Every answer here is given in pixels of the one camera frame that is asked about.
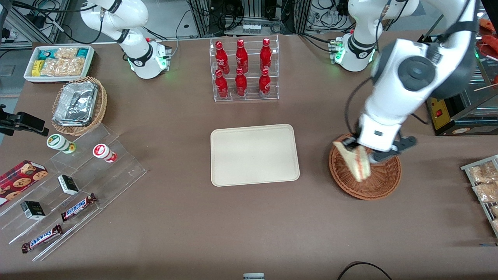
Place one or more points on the clear acrylic stepped stand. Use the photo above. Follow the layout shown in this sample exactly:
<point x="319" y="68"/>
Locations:
<point x="116" y="175"/>

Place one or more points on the silver foil tray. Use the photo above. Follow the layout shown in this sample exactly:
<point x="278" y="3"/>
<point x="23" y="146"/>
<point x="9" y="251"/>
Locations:
<point x="76" y="103"/>

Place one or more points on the oval light wicker basket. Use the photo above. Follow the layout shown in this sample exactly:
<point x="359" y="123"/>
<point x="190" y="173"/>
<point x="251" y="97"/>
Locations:
<point x="102" y="105"/>

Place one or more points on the triangle sandwich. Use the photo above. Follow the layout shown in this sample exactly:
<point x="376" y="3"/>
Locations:
<point x="360" y="167"/>

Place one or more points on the beige plastic tray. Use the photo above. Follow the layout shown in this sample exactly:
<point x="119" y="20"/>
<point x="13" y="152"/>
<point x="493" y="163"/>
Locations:
<point x="255" y="155"/>

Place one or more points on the round brown wicker basket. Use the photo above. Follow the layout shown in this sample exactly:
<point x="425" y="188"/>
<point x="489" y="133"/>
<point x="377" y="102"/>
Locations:
<point x="373" y="186"/>

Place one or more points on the small black box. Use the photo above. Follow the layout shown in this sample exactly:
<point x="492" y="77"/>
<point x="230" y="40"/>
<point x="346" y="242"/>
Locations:
<point x="68" y="185"/>
<point x="33" y="210"/>

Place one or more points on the yellow snack pack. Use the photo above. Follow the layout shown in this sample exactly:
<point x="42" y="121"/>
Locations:
<point x="37" y="68"/>

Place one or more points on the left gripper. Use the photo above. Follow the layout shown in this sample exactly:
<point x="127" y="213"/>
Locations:
<point x="353" y="147"/>

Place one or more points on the snickers chocolate bar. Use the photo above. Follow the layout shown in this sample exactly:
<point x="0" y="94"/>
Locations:
<point x="78" y="207"/>
<point x="42" y="238"/>

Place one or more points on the red cola bottle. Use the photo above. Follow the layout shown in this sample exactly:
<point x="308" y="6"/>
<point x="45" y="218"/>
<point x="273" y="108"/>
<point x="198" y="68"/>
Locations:
<point x="265" y="56"/>
<point x="241" y="84"/>
<point x="264" y="83"/>
<point x="221" y="86"/>
<point x="221" y="58"/>
<point x="241" y="58"/>

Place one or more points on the clear bag of rice crackers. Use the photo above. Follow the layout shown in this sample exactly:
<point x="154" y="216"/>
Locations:
<point x="67" y="53"/>
<point x="62" y="67"/>

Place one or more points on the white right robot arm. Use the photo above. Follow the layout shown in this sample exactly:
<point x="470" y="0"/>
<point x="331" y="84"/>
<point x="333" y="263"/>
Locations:
<point x="116" y="19"/>

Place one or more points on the white rectangular snack bin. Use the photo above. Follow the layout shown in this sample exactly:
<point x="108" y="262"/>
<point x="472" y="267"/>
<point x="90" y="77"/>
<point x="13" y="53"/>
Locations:
<point x="29" y="76"/>

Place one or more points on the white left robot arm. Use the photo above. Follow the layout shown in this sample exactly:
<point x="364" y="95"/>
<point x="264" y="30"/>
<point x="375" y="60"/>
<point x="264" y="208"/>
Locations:
<point x="389" y="89"/>

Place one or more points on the green lid cup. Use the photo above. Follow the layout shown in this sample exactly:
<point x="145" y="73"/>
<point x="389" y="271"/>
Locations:
<point x="58" y="142"/>

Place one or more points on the black display case with button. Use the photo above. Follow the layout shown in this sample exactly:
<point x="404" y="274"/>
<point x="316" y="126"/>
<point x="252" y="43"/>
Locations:
<point x="447" y="116"/>

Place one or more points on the red cookie box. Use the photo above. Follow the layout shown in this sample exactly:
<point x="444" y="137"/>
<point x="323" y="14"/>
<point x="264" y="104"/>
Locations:
<point x="19" y="181"/>

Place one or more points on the green snack pack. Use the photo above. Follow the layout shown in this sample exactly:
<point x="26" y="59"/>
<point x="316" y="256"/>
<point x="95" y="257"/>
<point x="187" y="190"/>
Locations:
<point x="46" y="54"/>

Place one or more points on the red lid cup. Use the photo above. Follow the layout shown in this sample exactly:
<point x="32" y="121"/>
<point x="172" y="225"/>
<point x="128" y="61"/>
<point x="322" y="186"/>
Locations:
<point x="102" y="151"/>

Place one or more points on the small grey device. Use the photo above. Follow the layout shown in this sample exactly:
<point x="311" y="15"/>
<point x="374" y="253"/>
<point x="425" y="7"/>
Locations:
<point x="253" y="276"/>

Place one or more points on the clear bag of fried snacks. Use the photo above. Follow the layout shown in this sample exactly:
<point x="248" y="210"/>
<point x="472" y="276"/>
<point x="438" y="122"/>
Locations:
<point x="486" y="192"/>
<point x="482" y="173"/>

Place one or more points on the clear acrylic bottle rack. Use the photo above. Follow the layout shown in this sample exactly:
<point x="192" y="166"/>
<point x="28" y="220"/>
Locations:
<point x="251" y="99"/>

